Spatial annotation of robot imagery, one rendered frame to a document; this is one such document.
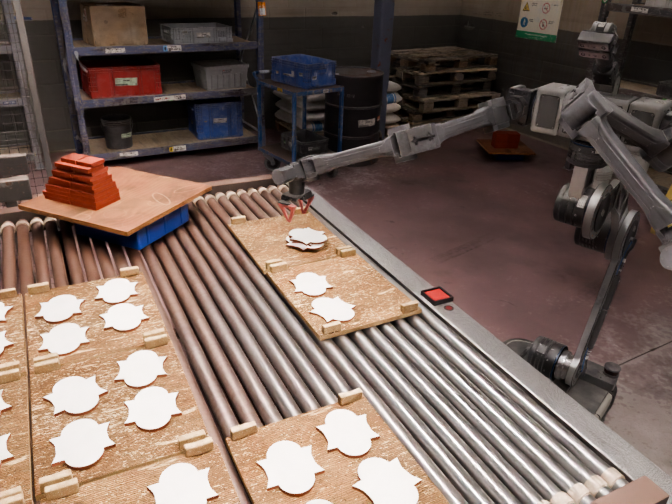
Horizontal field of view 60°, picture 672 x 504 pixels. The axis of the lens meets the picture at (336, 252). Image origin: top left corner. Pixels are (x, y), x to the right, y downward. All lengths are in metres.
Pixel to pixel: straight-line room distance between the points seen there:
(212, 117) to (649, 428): 4.79
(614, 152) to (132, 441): 1.30
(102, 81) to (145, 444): 4.77
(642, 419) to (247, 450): 2.24
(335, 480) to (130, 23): 5.15
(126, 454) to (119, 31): 4.90
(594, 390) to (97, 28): 4.86
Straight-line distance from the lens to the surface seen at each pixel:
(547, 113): 2.14
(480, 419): 1.49
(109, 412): 1.48
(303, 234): 2.15
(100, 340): 1.72
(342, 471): 1.29
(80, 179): 2.27
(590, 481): 1.43
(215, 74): 6.14
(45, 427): 1.49
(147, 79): 5.95
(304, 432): 1.37
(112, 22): 5.90
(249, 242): 2.17
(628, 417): 3.17
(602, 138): 1.58
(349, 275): 1.96
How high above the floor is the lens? 1.89
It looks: 27 degrees down
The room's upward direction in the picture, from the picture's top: 2 degrees clockwise
